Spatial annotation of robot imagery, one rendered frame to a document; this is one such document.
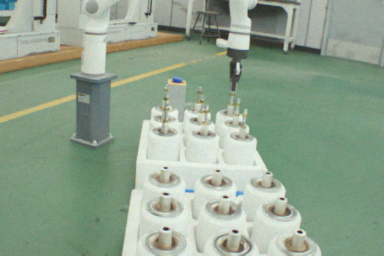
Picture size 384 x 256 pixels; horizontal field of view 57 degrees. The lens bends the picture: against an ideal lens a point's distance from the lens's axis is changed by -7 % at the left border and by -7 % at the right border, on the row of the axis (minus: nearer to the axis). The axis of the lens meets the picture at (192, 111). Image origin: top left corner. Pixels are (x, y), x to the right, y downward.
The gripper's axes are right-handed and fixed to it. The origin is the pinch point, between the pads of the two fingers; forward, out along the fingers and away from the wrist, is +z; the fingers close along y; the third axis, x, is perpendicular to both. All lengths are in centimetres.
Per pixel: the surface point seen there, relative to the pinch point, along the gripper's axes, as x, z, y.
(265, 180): 0, 8, -55
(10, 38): 149, 11, 160
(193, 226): 16, 17, -62
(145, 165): 28.2, 18.0, -31.6
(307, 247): -3, 10, -79
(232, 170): 2.7, 17.8, -31.3
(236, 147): 1.8, 11.8, -27.7
